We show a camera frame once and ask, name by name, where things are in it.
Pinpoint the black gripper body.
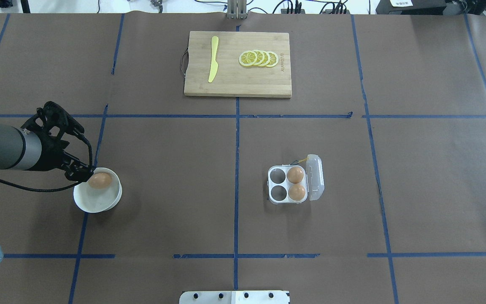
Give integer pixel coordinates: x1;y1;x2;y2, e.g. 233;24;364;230
20;101;84;171

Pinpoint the brown egg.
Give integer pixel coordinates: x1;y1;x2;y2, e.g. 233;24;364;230
289;184;307;201
87;172;113;189
286;166;305;184

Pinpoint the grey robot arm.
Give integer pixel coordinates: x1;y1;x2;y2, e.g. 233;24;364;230
0;101;96;263

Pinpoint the clear plastic egg box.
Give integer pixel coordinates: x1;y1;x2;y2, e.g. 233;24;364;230
267;154;325;205

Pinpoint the white bowl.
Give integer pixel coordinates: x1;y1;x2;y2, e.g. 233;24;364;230
73;168;123;213

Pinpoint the left vertical blue tape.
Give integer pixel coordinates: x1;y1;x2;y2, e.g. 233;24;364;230
69;13;125;304

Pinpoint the vertical blue tape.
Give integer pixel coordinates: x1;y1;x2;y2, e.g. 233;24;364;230
350;15;399;304
69;13;125;304
233;25;241;291

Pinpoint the yellow plastic knife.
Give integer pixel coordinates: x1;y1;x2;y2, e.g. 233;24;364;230
208;36;219;83

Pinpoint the bamboo cutting board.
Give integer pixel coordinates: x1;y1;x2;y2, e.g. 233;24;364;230
184;31;292;98

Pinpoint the centre vertical blue tape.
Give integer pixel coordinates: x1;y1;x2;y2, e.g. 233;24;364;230
233;25;241;291

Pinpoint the front lemon slice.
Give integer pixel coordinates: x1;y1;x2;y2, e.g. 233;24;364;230
238;51;258;67

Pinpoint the lemon slice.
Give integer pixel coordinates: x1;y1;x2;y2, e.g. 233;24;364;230
265;52;278;68
252;49;266;67
258;51;270;67
238;51;258;67

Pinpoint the rear lemon slice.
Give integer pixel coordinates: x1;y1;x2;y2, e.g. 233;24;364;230
265;52;278;68

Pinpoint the lower horizontal blue tape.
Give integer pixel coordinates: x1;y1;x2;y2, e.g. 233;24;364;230
3;252;486;259

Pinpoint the horizontal blue tape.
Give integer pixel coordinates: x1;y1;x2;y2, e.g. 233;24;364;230
0;111;486;119
3;252;486;259

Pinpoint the upper horizontal blue tape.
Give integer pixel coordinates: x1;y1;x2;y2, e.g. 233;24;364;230
0;111;486;119

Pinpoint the right vertical blue tape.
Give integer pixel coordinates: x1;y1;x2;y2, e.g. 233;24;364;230
350;15;399;304

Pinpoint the black device top right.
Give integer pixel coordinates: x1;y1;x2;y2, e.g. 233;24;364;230
375;0;475;16

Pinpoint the white metal base plate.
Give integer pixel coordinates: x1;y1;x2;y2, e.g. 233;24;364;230
179;290;291;304

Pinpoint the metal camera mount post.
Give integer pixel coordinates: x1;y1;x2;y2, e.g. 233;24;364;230
226;0;248;20

